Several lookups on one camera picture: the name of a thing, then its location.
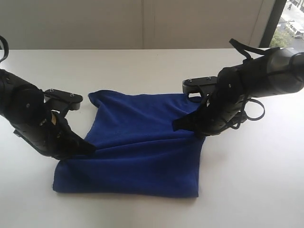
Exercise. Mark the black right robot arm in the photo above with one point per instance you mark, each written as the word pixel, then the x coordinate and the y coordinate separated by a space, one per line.
pixel 278 71

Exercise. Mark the white bus outside window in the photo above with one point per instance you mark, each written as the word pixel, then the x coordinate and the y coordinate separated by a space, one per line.
pixel 295 29

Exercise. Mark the blue microfiber towel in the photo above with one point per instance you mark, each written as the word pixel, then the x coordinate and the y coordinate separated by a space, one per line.
pixel 137 150

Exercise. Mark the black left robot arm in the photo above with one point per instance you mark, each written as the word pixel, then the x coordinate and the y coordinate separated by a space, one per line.
pixel 39 117

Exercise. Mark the dark window frame post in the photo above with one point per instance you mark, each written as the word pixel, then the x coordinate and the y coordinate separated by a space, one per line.
pixel 271 25

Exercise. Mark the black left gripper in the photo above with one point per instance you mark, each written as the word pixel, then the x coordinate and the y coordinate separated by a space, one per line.
pixel 53 137

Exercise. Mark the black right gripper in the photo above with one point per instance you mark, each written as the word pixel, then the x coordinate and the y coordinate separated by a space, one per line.
pixel 213 118

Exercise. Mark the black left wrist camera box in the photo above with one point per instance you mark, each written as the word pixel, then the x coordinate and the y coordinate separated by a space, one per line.
pixel 60 100

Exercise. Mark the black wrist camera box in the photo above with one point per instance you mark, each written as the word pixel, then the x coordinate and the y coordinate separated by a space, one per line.
pixel 199 85
pixel 60 100

